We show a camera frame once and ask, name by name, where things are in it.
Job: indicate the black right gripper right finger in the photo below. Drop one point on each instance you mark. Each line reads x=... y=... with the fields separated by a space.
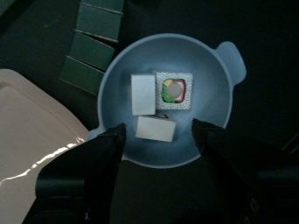
x=241 y=166

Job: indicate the white sushi block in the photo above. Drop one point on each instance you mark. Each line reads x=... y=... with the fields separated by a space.
x=156 y=128
x=144 y=94

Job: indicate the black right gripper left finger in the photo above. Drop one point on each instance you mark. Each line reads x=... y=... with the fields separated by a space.
x=83 y=163

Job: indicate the sushi piece with colourful centre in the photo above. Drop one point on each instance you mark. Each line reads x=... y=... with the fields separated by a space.
x=174 y=90

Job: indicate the green segmented toy mat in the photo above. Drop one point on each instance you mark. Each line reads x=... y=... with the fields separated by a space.
x=91 y=49

